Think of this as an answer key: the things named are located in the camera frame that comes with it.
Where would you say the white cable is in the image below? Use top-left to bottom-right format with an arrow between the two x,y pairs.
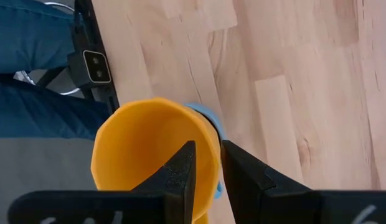
12,70 -> 82,96

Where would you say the black table-level camera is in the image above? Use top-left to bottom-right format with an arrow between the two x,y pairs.
67,49 -> 112,90

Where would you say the black aluminium rig frame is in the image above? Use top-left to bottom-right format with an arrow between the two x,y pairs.
70,0 -> 121,114

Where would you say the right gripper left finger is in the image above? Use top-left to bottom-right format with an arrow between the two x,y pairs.
7,140 -> 197,224

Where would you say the yellow mug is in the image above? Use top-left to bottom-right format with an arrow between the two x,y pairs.
90,97 -> 227,224

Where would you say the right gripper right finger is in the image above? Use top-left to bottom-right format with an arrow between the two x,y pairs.
220,139 -> 386,224

